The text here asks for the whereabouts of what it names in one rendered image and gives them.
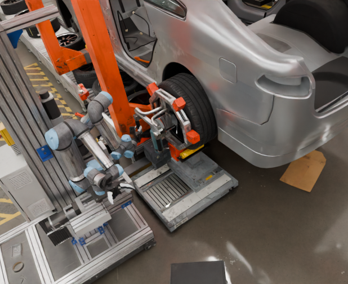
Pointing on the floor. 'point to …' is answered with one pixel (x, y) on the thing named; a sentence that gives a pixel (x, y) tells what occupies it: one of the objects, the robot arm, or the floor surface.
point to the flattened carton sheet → (304, 171)
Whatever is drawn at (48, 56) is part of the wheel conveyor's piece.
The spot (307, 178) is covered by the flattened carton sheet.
